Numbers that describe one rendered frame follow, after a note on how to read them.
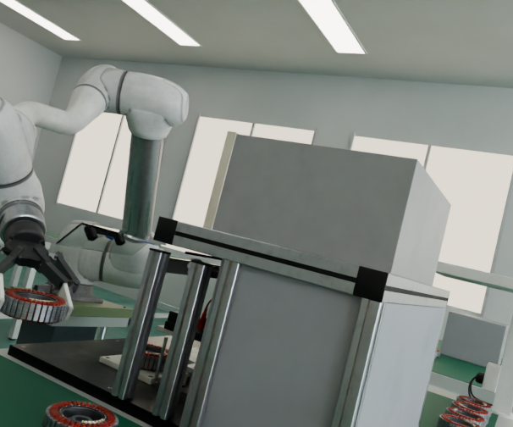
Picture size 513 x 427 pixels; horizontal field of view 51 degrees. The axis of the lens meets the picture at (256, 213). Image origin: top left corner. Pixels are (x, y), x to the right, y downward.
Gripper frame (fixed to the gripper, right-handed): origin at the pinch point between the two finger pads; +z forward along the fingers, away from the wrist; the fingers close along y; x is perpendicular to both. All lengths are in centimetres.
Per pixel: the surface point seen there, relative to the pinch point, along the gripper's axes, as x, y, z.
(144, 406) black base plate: -7.2, -20.9, 16.0
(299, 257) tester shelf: 33.5, -27.7, 19.7
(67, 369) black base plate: -16.5, -12.6, -0.2
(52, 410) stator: -2.5, -1.5, 20.7
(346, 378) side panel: 25, -32, 37
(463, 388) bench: -29, -197, -12
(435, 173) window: 2, -448, -275
